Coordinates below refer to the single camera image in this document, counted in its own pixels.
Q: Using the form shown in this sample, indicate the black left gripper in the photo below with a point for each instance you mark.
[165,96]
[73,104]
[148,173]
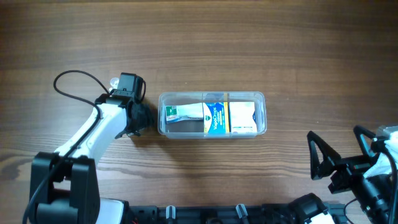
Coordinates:
[137,115]

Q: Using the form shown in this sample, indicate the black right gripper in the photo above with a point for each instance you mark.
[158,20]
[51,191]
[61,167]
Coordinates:
[342,171]

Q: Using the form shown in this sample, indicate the clear plastic container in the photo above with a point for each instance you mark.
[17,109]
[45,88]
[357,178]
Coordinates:
[193,129]

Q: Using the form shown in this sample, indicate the white green Panadol box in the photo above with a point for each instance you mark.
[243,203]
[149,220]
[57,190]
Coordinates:
[176,113]

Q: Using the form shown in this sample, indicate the blue VapoDrops box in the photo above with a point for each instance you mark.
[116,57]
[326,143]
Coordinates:
[216,118]

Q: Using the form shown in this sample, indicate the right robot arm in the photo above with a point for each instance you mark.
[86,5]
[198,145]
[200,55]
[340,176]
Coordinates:
[371,177]

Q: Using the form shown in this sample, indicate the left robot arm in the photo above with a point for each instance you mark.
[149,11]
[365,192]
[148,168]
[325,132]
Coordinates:
[64,184]

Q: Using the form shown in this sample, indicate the white medicine box in container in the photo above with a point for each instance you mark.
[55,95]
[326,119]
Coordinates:
[242,117]

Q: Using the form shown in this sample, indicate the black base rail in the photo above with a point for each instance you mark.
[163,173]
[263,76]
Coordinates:
[199,214]

